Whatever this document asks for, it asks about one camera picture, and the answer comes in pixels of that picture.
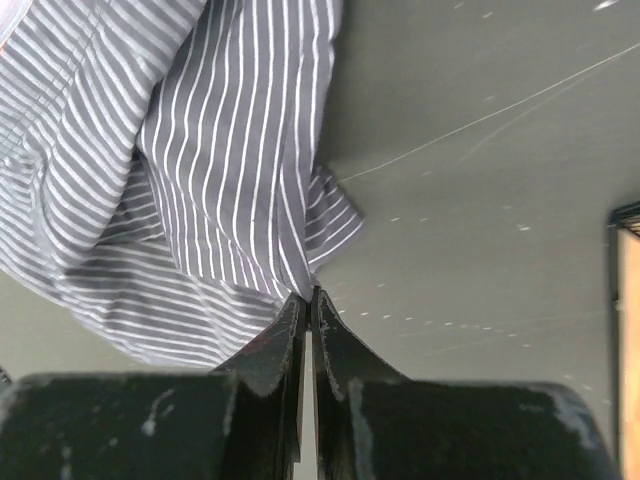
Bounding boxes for black wire wooden shelf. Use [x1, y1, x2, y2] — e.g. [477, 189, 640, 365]
[606, 201, 639, 479]

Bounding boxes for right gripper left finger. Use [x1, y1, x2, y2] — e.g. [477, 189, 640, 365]
[1, 296, 306, 479]

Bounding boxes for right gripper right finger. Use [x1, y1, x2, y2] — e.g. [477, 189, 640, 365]
[310, 289, 615, 480]

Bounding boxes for grey striped underwear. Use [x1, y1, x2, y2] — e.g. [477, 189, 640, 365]
[1, 0, 363, 369]

